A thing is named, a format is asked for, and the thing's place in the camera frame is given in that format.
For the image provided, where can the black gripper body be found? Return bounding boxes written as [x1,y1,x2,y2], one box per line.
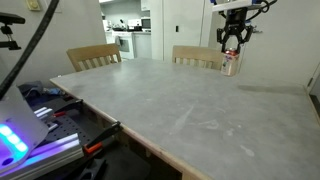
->
[225,7,249,33]

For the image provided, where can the red and white drink can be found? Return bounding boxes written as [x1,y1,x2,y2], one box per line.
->
[220,48,241,77]

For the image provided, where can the light wooden slat-back chair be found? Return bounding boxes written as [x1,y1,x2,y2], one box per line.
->
[65,43,123,73]
[171,44,228,71]

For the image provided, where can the white room door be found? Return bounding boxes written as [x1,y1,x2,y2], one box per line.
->
[239,0,320,88]

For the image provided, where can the tall white panel door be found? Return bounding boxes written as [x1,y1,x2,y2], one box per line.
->
[149,0,206,63]

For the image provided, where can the microwave oven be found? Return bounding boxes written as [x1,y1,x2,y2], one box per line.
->
[139,17,152,30]

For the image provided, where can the white kitchen base cabinet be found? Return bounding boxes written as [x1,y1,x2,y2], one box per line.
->
[132,31,153,60]

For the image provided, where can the white countertop appliance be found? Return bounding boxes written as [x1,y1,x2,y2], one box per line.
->
[127,18,142,32]

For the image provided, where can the white kitchen stove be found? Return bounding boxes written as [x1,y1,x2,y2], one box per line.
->
[111,30,135,61]

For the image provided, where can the grey hanging towel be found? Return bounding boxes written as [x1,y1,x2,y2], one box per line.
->
[114,35,123,48]

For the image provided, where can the black clamp orange trigger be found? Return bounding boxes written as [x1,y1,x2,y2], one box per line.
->
[51,98,84,118]
[82,120,123,155]

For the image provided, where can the black perforated mounting board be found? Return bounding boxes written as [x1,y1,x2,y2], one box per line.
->
[41,112,101,149]

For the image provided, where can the blue grey cloth bundle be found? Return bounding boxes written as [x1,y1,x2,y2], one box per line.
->
[17,80,45,100]

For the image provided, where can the silver lever door handle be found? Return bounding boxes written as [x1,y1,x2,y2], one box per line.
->
[251,26,264,35]

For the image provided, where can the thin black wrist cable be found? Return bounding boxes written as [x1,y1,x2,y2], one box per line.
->
[244,0,278,23]

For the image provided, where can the white kitchen wall cabinet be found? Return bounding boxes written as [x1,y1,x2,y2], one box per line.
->
[140,0,151,12]

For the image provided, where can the white wall switch plate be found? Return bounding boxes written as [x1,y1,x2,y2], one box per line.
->
[53,0,64,14]

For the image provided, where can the black clamp handle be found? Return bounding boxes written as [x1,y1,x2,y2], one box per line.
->
[77,157,108,180]

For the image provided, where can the beige wall thermostat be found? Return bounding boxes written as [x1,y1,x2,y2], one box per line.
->
[26,0,42,12]

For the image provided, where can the thick black cable hose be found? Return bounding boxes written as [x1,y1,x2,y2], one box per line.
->
[0,0,61,100]

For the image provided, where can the aluminium extrusion rail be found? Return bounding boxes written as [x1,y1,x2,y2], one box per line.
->
[32,105,60,133]
[0,132,85,180]

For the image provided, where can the black camera on stand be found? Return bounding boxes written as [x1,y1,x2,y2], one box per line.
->
[0,12,27,52]

